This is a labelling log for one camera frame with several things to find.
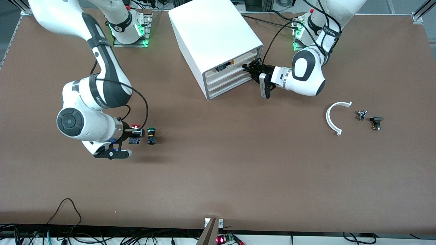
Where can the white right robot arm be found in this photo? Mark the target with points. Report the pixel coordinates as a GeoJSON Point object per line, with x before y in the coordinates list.
{"type": "Point", "coordinates": [85, 129]}

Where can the small white mounting bracket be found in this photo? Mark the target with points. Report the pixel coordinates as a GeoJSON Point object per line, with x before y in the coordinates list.
{"type": "Point", "coordinates": [220, 223]}

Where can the black and orange small part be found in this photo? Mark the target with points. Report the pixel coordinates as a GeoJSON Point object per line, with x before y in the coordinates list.
{"type": "Point", "coordinates": [221, 68]}

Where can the white plastic drawer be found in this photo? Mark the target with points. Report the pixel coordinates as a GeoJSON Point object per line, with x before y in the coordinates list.
{"type": "Point", "coordinates": [238, 61]}
{"type": "Point", "coordinates": [235, 70]}
{"type": "Point", "coordinates": [235, 85]}
{"type": "Point", "coordinates": [235, 78]}

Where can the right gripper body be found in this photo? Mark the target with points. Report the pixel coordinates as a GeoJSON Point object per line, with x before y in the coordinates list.
{"type": "Point", "coordinates": [127, 133]}

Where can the green push button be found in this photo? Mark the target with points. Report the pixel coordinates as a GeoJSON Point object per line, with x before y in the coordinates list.
{"type": "Point", "coordinates": [151, 136]}

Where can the white curved plastic bracket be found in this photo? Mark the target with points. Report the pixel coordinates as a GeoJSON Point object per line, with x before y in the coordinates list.
{"type": "Point", "coordinates": [328, 118]}

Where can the white drawer cabinet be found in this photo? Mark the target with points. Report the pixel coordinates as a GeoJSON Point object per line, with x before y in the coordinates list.
{"type": "Point", "coordinates": [211, 30]}

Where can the aluminium arm base plate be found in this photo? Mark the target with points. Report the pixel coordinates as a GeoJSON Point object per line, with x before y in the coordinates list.
{"type": "Point", "coordinates": [147, 30]}
{"type": "Point", "coordinates": [322, 48]}

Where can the aluminium table corner bracket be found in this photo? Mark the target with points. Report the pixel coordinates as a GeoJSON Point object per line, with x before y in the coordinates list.
{"type": "Point", "coordinates": [25, 12]}

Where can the grey metal strut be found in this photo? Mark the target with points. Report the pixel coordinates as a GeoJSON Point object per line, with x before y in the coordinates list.
{"type": "Point", "coordinates": [208, 234]}

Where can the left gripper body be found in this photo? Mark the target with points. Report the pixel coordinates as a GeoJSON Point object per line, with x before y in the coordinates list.
{"type": "Point", "coordinates": [265, 71]}

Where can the circuit board with red light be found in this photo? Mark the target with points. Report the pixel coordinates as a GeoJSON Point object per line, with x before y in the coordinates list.
{"type": "Point", "coordinates": [224, 239]}

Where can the red mushroom push button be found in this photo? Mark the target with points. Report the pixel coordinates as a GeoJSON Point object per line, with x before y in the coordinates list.
{"type": "Point", "coordinates": [135, 126]}

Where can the black knob switch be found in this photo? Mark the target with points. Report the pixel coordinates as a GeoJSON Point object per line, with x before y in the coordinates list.
{"type": "Point", "coordinates": [376, 119]}

